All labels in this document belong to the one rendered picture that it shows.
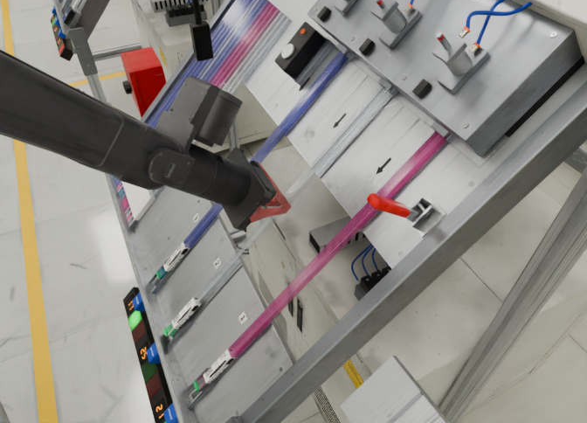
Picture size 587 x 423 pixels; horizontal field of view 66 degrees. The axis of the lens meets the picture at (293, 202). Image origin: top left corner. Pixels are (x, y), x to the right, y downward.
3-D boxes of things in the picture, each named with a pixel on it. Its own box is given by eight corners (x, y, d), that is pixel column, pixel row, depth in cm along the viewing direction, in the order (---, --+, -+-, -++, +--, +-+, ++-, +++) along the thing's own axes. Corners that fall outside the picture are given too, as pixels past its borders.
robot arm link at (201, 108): (90, 145, 47) (143, 179, 43) (136, 44, 46) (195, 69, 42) (168, 169, 57) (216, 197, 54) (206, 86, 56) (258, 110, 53)
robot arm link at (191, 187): (140, 171, 52) (160, 188, 48) (164, 118, 52) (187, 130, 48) (188, 188, 57) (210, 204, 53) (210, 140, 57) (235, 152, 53)
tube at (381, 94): (172, 336, 73) (166, 336, 72) (169, 329, 74) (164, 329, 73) (390, 94, 59) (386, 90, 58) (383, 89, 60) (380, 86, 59)
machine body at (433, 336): (351, 487, 121) (384, 396, 77) (252, 290, 165) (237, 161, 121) (528, 381, 142) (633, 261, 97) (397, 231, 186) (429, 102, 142)
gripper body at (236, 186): (245, 149, 62) (203, 129, 57) (276, 197, 55) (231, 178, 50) (218, 184, 64) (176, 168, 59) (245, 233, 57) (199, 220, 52)
